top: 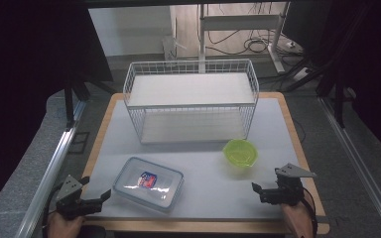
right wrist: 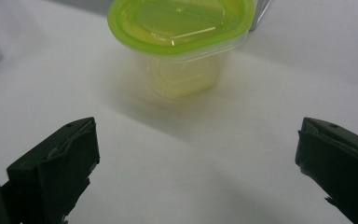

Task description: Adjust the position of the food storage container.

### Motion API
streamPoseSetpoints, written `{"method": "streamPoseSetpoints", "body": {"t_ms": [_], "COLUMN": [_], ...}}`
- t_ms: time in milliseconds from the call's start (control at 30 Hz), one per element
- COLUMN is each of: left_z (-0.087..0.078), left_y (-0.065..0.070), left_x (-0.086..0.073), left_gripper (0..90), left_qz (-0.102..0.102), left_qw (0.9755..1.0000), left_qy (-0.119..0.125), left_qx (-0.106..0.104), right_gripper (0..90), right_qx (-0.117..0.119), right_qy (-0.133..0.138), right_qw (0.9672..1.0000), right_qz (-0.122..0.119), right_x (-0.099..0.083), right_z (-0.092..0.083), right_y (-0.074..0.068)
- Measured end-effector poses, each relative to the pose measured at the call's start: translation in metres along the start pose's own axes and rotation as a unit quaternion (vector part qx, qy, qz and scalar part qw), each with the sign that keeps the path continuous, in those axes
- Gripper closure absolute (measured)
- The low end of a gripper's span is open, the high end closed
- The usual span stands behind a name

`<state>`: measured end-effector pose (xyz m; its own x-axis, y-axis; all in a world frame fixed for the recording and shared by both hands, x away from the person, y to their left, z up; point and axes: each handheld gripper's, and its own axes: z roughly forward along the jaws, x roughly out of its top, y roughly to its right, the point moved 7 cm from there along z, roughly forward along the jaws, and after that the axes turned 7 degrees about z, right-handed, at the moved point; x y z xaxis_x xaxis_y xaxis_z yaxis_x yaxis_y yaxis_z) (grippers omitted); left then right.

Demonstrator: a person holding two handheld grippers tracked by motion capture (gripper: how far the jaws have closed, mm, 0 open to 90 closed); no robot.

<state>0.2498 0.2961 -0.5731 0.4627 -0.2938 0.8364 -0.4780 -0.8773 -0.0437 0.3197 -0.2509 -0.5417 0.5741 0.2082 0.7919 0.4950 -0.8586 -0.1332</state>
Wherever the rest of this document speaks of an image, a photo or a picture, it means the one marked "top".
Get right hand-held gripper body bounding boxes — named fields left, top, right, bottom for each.
left=259, top=163, right=318, bottom=206

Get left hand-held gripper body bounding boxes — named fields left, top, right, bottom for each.
left=56, top=175, right=103, bottom=221

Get clear plastic lidded container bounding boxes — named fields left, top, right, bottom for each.
left=112, top=156, right=186, bottom=212

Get green plastic bowl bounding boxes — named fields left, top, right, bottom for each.
left=222, top=138, right=259, bottom=169

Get person's right hand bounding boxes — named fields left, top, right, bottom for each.
left=280, top=201, right=313, bottom=231

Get person's left hand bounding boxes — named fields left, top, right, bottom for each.
left=47, top=211, right=85, bottom=238

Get dark square floor plate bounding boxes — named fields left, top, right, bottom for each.
left=67, top=131, right=91, bottom=155

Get black stand legs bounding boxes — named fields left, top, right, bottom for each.
left=63, top=70, right=115, bottom=129
left=279, top=49, right=356, bottom=129

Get white power strip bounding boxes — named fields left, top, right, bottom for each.
left=291, top=66, right=311, bottom=82

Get black curtain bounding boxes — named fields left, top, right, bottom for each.
left=0, top=0, right=113, bottom=219
left=311, top=0, right=381, bottom=167

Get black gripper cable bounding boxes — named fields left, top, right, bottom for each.
left=301, top=186, right=318, bottom=238
left=42, top=184, right=63, bottom=232

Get aluminium frame rail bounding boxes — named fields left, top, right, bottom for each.
left=14, top=99, right=87, bottom=238
left=318, top=96, right=381, bottom=237

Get black floor cables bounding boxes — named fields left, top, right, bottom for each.
left=206, top=29, right=304, bottom=58

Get white metal desk frame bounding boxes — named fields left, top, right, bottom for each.
left=196, top=2, right=292, bottom=74

